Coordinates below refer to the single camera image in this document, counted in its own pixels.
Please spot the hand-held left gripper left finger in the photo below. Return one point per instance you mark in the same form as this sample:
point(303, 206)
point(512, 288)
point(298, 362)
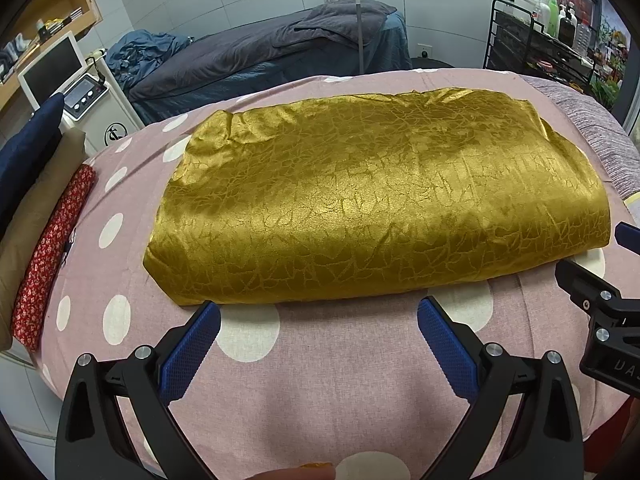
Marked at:
point(192, 345)

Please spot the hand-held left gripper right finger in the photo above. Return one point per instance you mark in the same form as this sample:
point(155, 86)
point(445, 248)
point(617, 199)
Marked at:
point(445, 345)

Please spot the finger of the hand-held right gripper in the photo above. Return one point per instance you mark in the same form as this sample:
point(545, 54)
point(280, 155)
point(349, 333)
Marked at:
point(585, 282)
point(630, 237)

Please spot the golden patterned jacket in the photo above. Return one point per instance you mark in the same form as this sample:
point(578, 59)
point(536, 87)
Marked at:
point(375, 200)

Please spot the dark grey clothes pile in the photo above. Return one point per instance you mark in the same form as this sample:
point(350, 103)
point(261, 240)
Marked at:
point(225, 55)

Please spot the person's left hand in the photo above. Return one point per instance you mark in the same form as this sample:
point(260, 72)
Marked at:
point(285, 474)

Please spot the pink polka dot blanket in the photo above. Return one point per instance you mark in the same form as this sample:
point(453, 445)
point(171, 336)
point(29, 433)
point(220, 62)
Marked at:
point(325, 400)

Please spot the green potted plant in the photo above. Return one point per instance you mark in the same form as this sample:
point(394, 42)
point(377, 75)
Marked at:
point(607, 94)

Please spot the red floral cloth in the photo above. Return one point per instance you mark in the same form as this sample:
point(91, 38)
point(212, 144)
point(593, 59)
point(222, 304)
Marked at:
point(50, 260)

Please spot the tan pillow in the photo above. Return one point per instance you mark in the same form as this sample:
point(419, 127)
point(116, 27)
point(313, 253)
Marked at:
point(30, 230)

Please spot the clear plastic bottle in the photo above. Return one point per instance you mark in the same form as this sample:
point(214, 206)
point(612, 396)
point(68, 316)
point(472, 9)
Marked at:
point(584, 39)

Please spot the dark brown bottle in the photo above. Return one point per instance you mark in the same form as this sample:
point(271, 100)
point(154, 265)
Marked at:
point(566, 30)

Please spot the green bottle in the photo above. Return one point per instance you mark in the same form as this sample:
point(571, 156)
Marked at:
point(553, 17)

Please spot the white device cabinet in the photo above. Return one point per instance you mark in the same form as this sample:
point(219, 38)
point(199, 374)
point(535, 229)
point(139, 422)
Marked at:
point(120, 120)

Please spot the navy blue pillow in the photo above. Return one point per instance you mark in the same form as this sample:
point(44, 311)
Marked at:
point(25, 160)

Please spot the black round stool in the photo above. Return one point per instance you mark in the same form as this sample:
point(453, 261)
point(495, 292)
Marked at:
point(432, 64)

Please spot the crumpled blue cloth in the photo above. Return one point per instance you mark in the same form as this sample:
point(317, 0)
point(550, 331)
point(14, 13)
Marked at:
point(140, 52)

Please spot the blue massage bed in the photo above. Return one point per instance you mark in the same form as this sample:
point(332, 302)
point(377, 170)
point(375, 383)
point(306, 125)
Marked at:
point(395, 45)

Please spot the white framed monitor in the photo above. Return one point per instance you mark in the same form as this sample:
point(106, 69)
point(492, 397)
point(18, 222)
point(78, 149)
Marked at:
point(52, 67)

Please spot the white bed frame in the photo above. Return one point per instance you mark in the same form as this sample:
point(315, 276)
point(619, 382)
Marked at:
point(22, 400)

